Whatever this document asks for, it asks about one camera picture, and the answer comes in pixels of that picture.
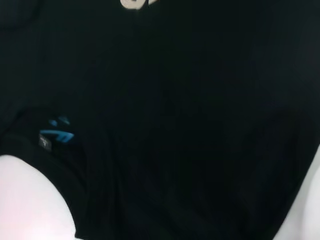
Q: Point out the black shirt with FREE print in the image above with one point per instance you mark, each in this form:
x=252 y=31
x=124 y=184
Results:
x=175 y=100

